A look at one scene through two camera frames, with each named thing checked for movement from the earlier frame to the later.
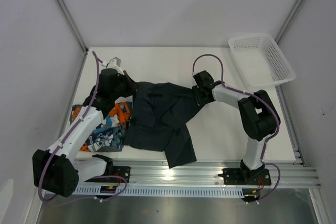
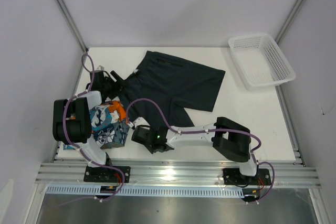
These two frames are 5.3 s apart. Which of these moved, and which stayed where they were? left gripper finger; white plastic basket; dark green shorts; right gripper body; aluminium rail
Moved: left gripper finger; dark green shorts; right gripper body
Stayed: white plastic basket; aluminium rail
